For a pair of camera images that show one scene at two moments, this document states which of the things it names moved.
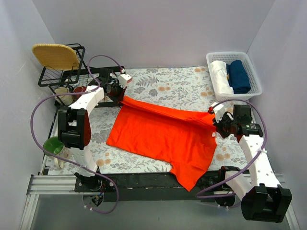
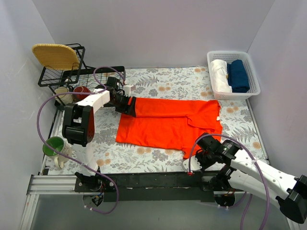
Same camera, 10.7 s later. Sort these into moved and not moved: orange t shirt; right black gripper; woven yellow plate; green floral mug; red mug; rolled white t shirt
Moved: orange t shirt; right black gripper
Not moved: red mug; woven yellow plate; green floral mug; rolled white t shirt
